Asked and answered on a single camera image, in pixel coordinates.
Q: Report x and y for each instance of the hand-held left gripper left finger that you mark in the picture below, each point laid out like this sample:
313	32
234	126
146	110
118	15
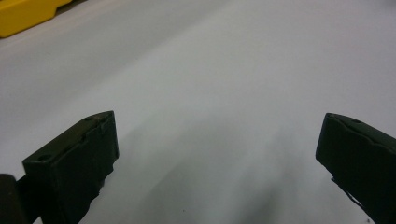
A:
71	168

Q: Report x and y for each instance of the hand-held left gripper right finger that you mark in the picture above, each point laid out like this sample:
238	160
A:
361	161

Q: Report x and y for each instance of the yellow black drawer organizer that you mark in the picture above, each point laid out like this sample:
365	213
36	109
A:
25	14

